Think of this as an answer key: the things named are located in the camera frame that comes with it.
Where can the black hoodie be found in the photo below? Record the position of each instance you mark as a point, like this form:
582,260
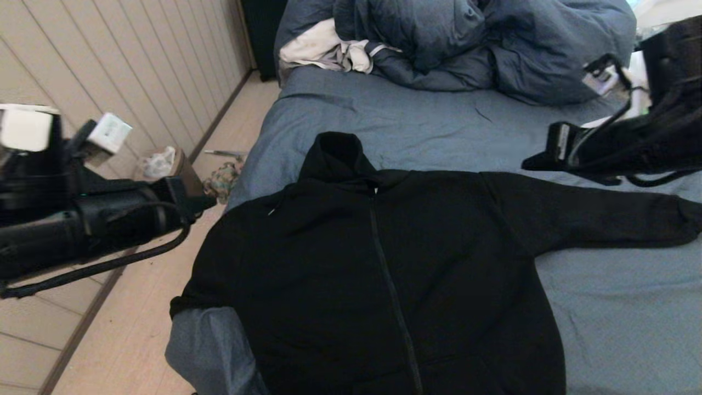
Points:
411,274

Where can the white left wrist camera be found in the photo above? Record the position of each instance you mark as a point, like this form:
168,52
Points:
109,133

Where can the crumpled white garment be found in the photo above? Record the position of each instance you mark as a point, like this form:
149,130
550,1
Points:
312,48

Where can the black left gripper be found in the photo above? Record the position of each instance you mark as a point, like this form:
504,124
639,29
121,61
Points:
175,203

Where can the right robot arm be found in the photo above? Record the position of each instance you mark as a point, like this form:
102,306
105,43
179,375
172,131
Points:
658,137

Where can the white blanket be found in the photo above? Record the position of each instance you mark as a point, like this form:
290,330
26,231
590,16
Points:
658,10

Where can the clear plastic bin bag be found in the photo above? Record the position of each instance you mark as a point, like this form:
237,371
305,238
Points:
158,163

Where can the blue-sheeted bed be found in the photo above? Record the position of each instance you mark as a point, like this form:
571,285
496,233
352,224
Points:
466,126

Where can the brown trash bin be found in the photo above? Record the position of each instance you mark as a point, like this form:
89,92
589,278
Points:
186,170

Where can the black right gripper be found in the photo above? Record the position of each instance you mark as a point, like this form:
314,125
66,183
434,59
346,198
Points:
562,145

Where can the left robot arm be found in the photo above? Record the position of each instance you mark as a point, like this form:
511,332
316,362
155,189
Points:
55,230

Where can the black cabinet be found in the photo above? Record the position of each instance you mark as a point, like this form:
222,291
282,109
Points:
263,33

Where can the thin metal stick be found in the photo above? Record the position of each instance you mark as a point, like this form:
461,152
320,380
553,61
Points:
225,153

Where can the dark blue duvet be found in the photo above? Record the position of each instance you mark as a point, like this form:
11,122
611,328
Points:
493,44

